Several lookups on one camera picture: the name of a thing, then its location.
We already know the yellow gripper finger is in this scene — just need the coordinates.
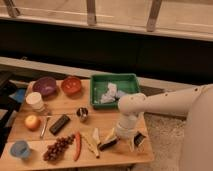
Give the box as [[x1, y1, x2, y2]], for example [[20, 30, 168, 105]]
[[127, 138, 135, 152], [105, 128, 116, 141]]

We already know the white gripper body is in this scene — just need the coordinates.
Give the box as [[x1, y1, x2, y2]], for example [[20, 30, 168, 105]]
[[115, 114, 138, 139]]

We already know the black handled brush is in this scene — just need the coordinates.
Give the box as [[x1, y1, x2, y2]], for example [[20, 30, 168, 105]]
[[99, 131, 146, 151]]

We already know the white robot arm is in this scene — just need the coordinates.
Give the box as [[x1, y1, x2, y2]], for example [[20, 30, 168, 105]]
[[114, 84, 213, 171]]

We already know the small metal cup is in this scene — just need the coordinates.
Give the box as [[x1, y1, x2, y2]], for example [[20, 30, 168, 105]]
[[76, 107, 88, 122]]

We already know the white paper cup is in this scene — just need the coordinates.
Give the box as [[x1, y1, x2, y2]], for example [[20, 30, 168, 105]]
[[26, 92, 45, 112]]

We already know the blue plastic cup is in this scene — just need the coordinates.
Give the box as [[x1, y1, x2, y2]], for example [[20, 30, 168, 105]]
[[10, 140, 31, 159]]

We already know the yellow banana peel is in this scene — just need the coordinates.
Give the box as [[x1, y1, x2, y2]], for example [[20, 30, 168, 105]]
[[82, 128, 101, 158]]

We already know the crumpled white plastic wrap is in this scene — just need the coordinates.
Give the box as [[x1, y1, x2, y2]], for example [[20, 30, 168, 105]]
[[100, 83, 126, 104]]

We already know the red chili pepper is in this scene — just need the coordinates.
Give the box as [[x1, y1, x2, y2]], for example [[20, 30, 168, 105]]
[[73, 132, 82, 161]]

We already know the green plastic tray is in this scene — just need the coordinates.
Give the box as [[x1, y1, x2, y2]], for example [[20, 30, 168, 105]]
[[90, 73, 140, 109]]

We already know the bunch of dark grapes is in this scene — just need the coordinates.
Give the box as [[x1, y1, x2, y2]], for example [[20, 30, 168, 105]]
[[43, 135, 74, 161]]

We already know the black rectangular bar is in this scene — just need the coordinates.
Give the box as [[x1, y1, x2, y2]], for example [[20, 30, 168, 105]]
[[49, 115, 70, 135]]

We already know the orange bowl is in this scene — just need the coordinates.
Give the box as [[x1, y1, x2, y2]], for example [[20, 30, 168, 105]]
[[61, 76, 82, 95]]

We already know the metal spoon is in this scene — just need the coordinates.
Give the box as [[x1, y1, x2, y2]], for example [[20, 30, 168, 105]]
[[40, 116, 51, 139]]

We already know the purple bowl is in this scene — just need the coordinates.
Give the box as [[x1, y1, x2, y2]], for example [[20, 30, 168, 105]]
[[32, 77, 57, 97]]

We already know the blue cloth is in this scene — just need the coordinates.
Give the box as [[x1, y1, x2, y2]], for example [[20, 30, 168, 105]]
[[11, 88, 26, 103]]

